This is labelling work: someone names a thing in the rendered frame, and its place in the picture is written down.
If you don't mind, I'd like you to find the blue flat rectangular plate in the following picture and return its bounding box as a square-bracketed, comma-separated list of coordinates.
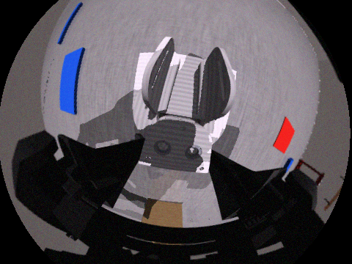
[59, 47, 85, 115]

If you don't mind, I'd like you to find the red flat rectangular plate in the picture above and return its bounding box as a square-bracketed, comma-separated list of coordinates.
[273, 117, 296, 153]

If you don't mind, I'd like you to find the blue rectangular block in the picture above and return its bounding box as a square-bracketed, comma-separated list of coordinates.
[284, 158, 294, 171]

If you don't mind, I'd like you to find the blue long thin bar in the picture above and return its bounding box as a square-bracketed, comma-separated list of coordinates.
[56, 2, 83, 44]

